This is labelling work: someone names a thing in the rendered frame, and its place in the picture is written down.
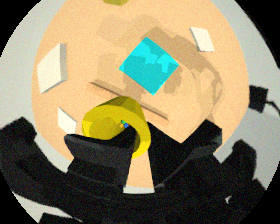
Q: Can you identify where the yellow rectangular block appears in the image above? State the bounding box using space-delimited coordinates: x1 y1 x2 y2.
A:
103 0 129 7

